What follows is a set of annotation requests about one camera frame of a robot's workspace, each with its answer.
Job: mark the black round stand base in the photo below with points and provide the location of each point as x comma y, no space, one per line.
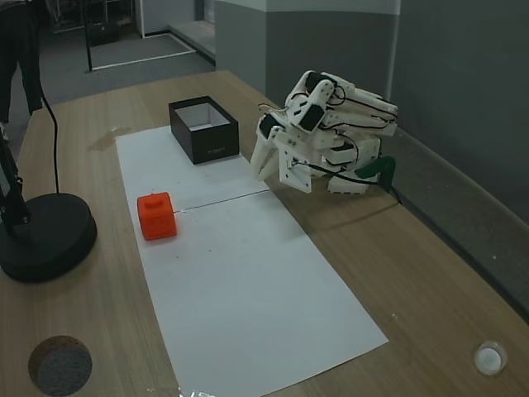
53,240

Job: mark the white round cap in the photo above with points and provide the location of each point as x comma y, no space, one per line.
489,357

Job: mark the green clamp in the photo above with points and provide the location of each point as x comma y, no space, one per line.
380,166

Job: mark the orange cube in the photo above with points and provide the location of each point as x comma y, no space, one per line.
159,219

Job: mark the thin black stand pole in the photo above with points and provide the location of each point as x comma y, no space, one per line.
55,136

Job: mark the white paper sheet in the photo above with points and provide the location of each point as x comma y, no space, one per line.
165,173
248,289

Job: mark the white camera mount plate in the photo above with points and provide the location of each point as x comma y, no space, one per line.
295,175

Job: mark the dark brown open box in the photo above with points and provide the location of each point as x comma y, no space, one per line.
215,144

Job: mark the person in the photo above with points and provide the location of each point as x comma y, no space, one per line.
29,49

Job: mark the black upright pole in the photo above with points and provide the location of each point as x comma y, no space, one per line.
88,37

